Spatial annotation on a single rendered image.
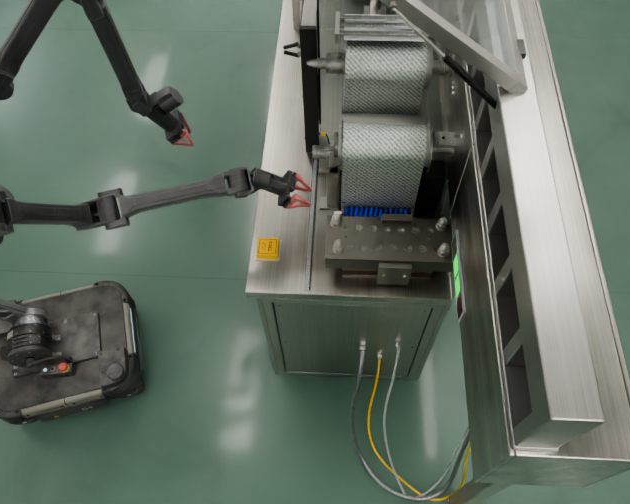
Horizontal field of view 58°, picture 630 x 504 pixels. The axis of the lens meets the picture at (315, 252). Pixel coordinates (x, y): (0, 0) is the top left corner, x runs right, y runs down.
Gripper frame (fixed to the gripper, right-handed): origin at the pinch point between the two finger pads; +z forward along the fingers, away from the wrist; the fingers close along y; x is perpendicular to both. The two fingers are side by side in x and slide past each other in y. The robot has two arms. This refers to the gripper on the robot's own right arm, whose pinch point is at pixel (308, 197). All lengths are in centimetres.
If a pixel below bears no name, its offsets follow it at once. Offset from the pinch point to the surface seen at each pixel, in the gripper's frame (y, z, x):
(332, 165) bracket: -6.8, 2.3, 10.3
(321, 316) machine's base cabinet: 25.5, 21.7, -26.9
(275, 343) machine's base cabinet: 25, 20, -59
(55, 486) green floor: 74, -35, -147
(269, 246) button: 9.9, -3.7, -19.1
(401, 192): 0.6, 22.4, 18.6
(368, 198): 0.5, 15.8, 10.4
